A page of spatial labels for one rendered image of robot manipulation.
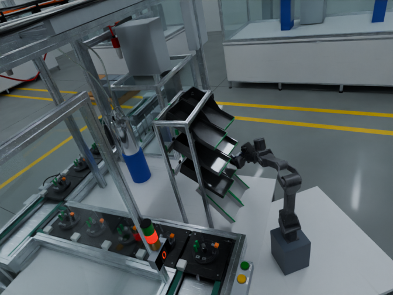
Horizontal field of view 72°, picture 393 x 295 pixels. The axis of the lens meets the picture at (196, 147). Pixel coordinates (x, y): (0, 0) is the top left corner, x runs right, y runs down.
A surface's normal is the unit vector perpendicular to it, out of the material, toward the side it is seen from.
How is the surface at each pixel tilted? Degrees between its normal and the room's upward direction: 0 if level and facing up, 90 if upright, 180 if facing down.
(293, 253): 90
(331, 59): 90
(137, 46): 90
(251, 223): 0
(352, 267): 0
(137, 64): 90
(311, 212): 0
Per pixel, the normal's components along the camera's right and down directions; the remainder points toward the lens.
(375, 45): -0.48, 0.58
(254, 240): -0.18, -0.81
